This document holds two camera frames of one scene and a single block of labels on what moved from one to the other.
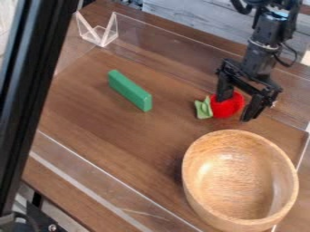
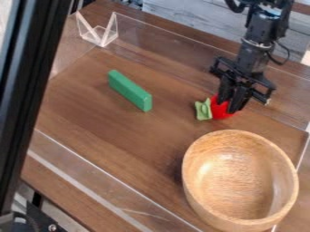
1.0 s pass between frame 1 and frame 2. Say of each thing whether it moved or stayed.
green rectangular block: stayed
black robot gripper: moved
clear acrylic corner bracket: stayed
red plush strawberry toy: stayed
